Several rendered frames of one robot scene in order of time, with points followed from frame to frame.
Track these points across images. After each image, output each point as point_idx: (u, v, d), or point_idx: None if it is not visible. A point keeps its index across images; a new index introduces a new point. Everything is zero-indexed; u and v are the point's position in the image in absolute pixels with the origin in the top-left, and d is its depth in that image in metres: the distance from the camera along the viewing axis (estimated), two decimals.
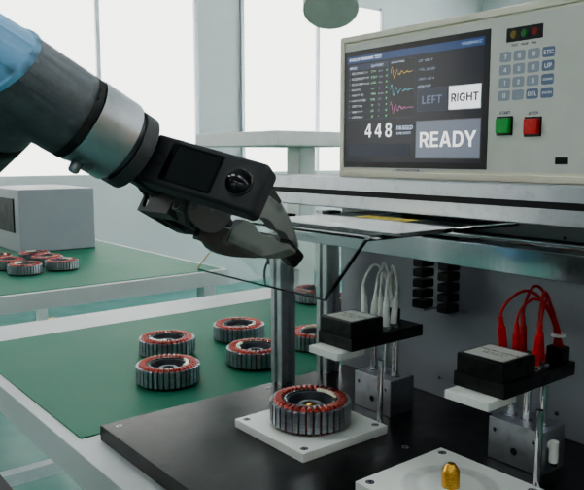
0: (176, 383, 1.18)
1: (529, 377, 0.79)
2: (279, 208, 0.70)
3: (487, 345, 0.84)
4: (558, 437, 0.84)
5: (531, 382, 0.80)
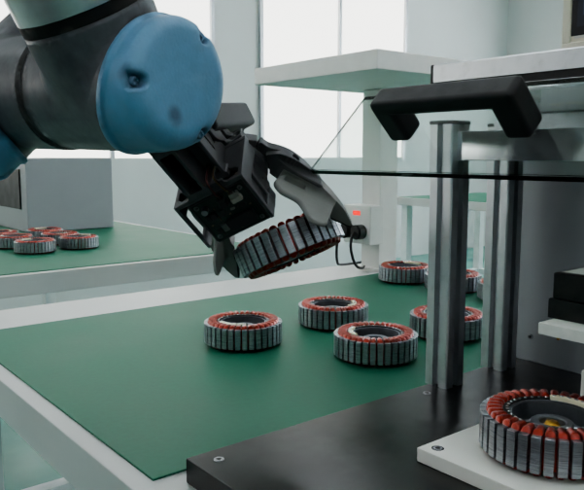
0: (341, 227, 0.71)
1: None
2: None
3: None
4: None
5: None
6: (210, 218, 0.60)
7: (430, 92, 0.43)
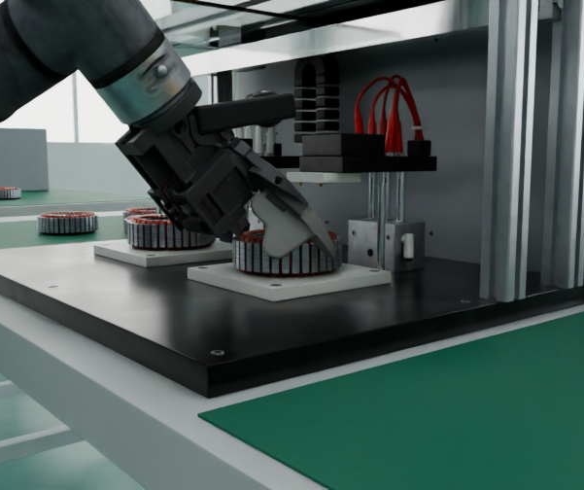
0: (333, 260, 0.69)
1: (375, 157, 0.73)
2: None
3: None
4: (416, 234, 0.78)
5: (378, 162, 0.74)
6: (171, 213, 0.64)
7: None
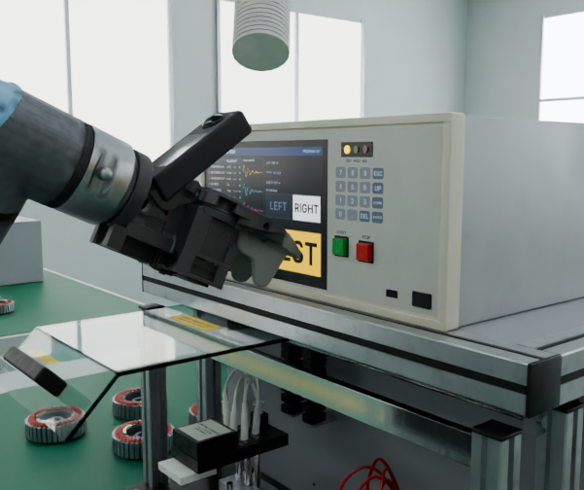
0: None
1: None
2: None
3: None
4: None
5: None
6: (169, 275, 0.65)
7: (19, 362, 0.76)
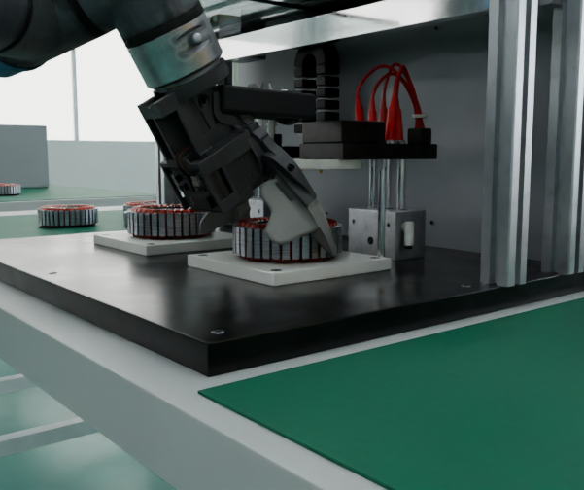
0: None
1: (375, 144, 0.73)
2: None
3: None
4: (416, 223, 0.78)
5: (378, 150, 0.74)
6: (180, 187, 0.65)
7: None
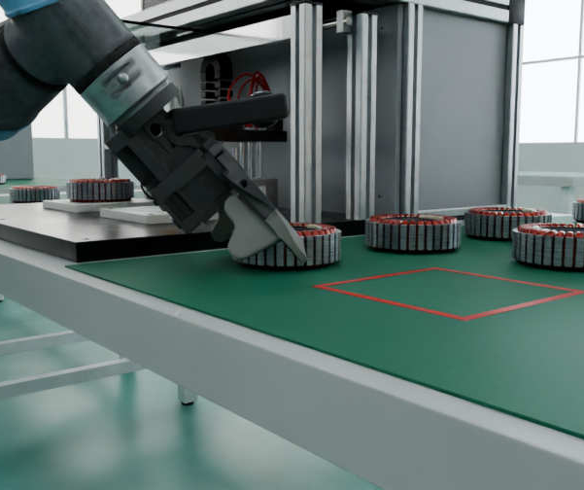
0: (316, 255, 0.67)
1: (234, 129, 1.03)
2: None
3: None
4: (270, 188, 1.08)
5: (236, 134, 1.03)
6: None
7: None
